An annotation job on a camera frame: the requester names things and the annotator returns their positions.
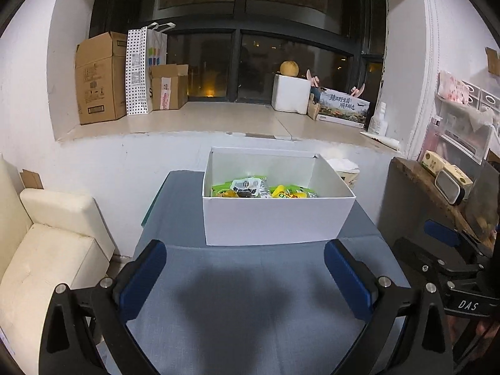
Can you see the small open cardboard box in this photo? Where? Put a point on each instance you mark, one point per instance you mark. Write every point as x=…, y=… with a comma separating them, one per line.
x=169, y=83

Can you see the dark wooden side table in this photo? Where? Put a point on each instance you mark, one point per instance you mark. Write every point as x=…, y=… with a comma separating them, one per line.
x=410, y=199

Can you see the dark jerky snack packet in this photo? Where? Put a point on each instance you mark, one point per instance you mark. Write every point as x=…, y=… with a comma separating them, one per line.
x=250, y=187

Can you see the white dotted paper bag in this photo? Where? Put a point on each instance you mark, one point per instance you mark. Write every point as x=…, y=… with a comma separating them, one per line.
x=145, y=47

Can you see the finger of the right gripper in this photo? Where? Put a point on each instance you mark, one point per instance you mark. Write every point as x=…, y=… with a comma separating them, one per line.
x=442, y=233
x=418, y=258

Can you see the rolled white paper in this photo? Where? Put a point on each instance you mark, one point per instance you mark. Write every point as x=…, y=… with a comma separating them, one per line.
x=386, y=141

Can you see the white plastic bottle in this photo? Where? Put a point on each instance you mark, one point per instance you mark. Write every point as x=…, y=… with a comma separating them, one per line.
x=378, y=123

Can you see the orange pumpkin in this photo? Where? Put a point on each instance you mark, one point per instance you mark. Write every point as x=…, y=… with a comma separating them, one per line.
x=289, y=68

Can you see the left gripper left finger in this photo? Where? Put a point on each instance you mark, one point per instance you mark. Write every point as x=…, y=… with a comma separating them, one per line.
x=136, y=280

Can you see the white foam box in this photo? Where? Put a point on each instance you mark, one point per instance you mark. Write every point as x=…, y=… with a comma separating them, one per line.
x=290, y=94

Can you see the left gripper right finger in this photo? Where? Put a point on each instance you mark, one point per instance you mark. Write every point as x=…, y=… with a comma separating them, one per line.
x=353, y=278

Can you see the cream small carton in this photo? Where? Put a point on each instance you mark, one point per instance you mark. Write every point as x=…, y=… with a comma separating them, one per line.
x=432, y=162

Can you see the large brown cardboard box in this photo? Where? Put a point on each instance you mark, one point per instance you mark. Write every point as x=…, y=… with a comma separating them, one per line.
x=100, y=78

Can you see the person right hand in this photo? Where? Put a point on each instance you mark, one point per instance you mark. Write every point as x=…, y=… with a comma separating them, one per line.
x=487, y=329

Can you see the yellow snack bag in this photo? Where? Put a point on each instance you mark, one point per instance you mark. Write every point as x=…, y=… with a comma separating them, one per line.
x=288, y=191

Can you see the green snack bag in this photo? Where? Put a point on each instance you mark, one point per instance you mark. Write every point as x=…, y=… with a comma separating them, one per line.
x=223, y=190
x=308, y=192

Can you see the printed landscape gift box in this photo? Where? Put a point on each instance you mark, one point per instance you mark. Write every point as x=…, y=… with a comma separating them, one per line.
x=341, y=108

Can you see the white cardboard storage box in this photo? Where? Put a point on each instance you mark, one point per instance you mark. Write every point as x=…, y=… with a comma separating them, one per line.
x=268, y=221

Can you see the cream leather sofa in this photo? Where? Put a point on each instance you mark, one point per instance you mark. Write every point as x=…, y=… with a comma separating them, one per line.
x=47, y=238

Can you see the green snack bag front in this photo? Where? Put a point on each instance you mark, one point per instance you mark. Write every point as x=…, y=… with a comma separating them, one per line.
x=223, y=190

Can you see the tissue pack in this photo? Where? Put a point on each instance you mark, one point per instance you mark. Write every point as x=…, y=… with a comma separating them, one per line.
x=346, y=169

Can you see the clear plastic drawer organizer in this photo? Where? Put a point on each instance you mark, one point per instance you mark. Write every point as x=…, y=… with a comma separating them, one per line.
x=466, y=121

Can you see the pink toy figure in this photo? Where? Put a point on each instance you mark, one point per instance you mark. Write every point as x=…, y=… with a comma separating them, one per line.
x=313, y=80

